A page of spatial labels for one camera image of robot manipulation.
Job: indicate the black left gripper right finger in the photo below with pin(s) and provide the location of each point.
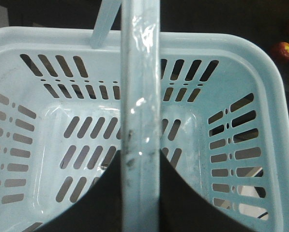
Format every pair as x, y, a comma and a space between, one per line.
184, 210

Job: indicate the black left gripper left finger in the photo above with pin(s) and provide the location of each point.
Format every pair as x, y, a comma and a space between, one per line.
99, 210

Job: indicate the light blue plastic basket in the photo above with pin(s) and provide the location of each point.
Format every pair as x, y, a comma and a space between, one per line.
214, 104

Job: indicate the red apple near edge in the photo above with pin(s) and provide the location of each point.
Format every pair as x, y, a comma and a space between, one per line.
280, 52

